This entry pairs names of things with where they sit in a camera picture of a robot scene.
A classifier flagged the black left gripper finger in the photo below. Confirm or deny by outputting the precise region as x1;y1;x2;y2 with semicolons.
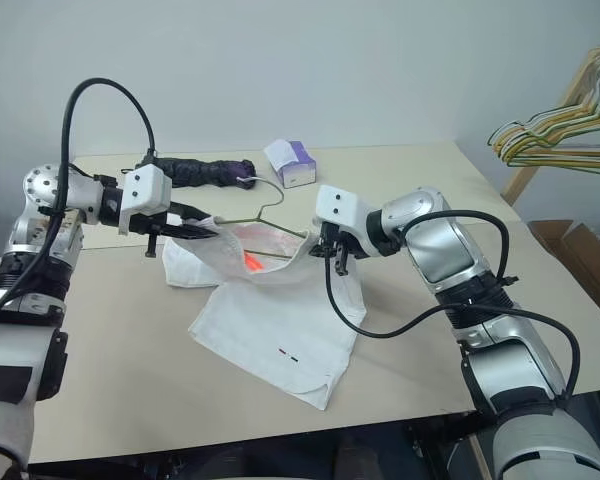
161;222;223;240
168;201;213;222

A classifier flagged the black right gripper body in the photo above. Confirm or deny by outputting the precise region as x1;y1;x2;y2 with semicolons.
318;222;367;260

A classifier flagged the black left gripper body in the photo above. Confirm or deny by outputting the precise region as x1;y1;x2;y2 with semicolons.
128;209;182;259

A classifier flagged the olive wire hanger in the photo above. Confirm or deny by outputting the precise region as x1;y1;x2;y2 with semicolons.
213;178;312;262

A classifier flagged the white shirt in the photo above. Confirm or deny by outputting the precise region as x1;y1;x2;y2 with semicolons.
161;214;369;413

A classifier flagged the wooden hanger rack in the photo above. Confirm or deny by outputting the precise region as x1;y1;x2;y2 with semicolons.
499;45;600;207

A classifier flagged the black folded umbrella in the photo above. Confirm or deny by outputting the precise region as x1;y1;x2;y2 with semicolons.
151;155;259;192

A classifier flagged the purple tissue box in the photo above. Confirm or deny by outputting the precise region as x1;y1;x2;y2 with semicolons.
263;139;318;190

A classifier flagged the brown cardboard box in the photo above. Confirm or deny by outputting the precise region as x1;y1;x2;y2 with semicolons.
528;218;600;327

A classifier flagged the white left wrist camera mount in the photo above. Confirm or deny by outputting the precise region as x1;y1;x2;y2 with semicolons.
117;164;174;235

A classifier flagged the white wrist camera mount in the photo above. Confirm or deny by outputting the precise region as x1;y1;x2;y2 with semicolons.
117;164;174;235
313;184;377;236

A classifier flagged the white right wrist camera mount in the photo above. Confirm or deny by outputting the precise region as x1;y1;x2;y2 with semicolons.
313;184;377;236

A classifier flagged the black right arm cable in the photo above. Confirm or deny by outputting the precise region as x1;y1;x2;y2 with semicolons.
322;209;582;401

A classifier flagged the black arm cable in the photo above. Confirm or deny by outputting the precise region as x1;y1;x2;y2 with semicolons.
322;209;582;401
0;76;160;332

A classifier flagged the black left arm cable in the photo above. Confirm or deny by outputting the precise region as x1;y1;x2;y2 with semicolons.
0;76;160;332

